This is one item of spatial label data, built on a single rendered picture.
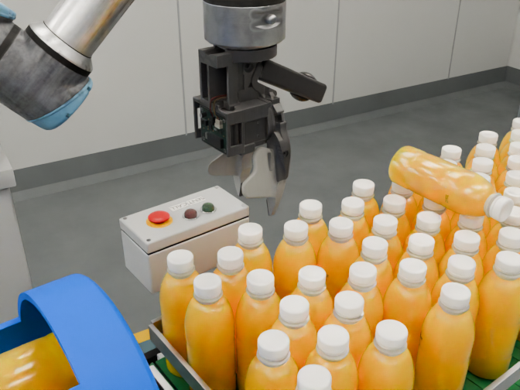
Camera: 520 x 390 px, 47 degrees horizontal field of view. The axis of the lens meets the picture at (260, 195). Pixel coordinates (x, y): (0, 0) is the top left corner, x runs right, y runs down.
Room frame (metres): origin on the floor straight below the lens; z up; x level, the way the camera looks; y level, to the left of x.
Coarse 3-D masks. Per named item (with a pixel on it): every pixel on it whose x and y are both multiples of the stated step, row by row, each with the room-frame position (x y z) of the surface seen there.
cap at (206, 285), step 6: (198, 276) 0.67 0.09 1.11; (204, 276) 0.67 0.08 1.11; (210, 276) 0.67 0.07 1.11; (216, 276) 0.67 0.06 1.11; (198, 282) 0.66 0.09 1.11; (204, 282) 0.66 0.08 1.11; (210, 282) 0.66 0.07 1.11; (216, 282) 0.66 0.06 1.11; (198, 288) 0.65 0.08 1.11; (204, 288) 0.65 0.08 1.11; (210, 288) 0.65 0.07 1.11; (216, 288) 0.65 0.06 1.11; (198, 294) 0.65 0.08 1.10; (204, 294) 0.64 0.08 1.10; (210, 294) 0.65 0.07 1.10; (216, 294) 0.65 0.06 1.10
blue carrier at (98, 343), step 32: (64, 288) 0.49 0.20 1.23; (96, 288) 0.49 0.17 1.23; (32, 320) 0.56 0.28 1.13; (64, 320) 0.44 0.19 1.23; (96, 320) 0.44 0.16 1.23; (0, 352) 0.54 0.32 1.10; (64, 352) 0.41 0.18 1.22; (96, 352) 0.41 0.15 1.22; (128, 352) 0.42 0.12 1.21; (96, 384) 0.39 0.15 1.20; (128, 384) 0.40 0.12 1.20
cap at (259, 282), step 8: (256, 272) 0.68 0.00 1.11; (264, 272) 0.68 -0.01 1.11; (248, 280) 0.66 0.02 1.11; (256, 280) 0.66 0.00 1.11; (264, 280) 0.66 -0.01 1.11; (272, 280) 0.67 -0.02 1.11; (248, 288) 0.66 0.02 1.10; (256, 288) 0.65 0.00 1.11; (264, 288) 0.65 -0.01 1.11; (272, 288) 0.67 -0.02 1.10
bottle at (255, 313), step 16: (240, 304) 0.67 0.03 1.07; (256, 304) 0.65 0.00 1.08; (272, 304) 0.66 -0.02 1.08; (240, 320) 0.65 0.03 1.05; (256, 320) 0.64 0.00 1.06; (272, 320) 0.65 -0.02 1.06; (240, 336) 0.65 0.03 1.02; (256, 336) 0.64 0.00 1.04; (240, 352) 0.65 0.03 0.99; (240, 368) 0.65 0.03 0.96; (240, 384) 0.65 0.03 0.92
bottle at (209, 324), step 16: (192, 304) 0.65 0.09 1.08; (208, 304) 0.65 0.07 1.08; (224, 304) 0.66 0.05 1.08; (192, 320) 0.64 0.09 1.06; (208, 320) 0.63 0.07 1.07; (224, 320) 0.64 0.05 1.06; (192, 336) 0.64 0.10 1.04; (208, 336) 0.63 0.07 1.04; (224, 336) 0.64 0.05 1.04; (192, 352) 0.64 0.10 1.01; (208, 352) 0.63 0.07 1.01; (224, 352) 0.64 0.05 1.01; (208, 368) 0.63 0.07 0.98; (224, 368) 0.64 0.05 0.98; (208, 384) 0.63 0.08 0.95; (224, 384) 0.64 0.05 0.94
